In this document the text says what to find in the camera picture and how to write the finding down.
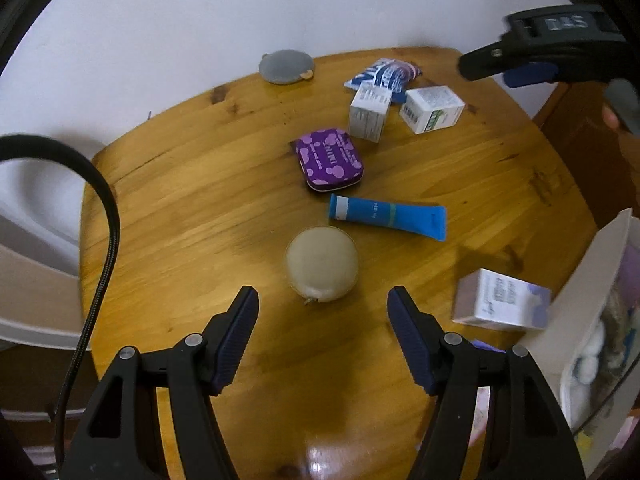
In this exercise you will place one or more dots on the wooden door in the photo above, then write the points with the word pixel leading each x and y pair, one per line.
pixel 585 160

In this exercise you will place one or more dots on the pink tissue pack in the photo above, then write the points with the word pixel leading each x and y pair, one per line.
pixel 481 410

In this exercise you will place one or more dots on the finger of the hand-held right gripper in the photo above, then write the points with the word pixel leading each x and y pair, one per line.
pixel 530 74
pixel 482 60

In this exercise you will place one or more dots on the person's right hand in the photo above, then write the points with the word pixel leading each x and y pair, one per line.
pixel 611 119

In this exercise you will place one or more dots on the purple dotted tin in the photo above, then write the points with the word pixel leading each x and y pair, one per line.
pixel 327 160

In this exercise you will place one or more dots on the white chair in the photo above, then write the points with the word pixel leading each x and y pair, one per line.
pixel 35 280

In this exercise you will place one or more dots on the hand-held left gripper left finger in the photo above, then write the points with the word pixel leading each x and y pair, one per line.
pixel 235 345

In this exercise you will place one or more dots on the small white box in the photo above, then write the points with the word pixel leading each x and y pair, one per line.
pixel 369 115

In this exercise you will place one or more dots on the person's right forearm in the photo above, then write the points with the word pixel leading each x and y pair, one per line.
pixel 627 105

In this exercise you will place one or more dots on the white and purple box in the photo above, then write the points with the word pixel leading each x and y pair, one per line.
pixel 495 300

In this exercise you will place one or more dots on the blue tube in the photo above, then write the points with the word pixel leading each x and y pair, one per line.
pixel 385 214

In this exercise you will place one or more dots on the blue and white packet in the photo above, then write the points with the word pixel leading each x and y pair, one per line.
pixel 385 72

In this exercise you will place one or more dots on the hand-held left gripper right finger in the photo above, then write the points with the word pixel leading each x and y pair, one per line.
pixel 410 345

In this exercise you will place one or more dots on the white box green label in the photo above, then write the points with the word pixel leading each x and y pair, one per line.
pixel 430 110

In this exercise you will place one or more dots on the white plastic bin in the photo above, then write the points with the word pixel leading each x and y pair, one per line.
pixel 585 280

